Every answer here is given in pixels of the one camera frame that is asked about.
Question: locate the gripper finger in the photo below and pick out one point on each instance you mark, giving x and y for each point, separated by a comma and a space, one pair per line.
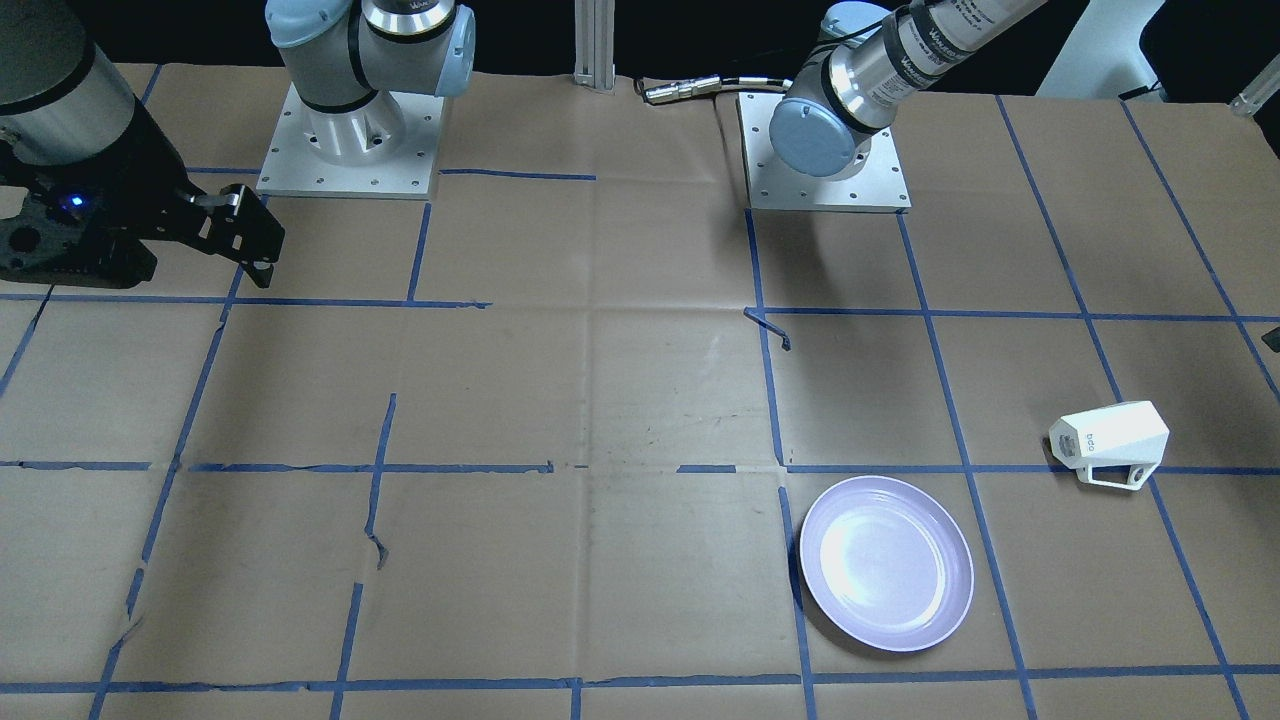
1272, 339

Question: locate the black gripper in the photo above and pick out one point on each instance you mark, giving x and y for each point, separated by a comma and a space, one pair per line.
150, 178

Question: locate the lilac plate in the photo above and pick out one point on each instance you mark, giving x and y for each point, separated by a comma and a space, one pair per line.
886, 563

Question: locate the brown paper table cover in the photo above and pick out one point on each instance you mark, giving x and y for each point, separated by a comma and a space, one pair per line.
541, 447

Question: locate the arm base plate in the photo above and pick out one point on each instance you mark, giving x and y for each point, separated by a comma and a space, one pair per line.
800, 157
385, 150

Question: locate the aluminium frame post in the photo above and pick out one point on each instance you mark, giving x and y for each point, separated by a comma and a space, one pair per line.
593, 32

